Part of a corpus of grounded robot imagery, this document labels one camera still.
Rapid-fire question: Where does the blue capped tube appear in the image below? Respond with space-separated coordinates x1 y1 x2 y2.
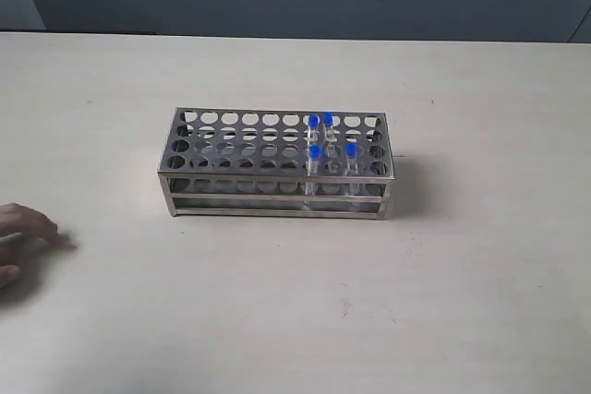
307 114 320 146
305 144 322 196
345 142 359 196
322 112 336 144

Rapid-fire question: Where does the stainless steel test tube rack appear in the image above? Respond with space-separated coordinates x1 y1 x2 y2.
158 107 396 220

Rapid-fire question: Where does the person's bare hand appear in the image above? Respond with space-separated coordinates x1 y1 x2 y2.
1 203 74 290

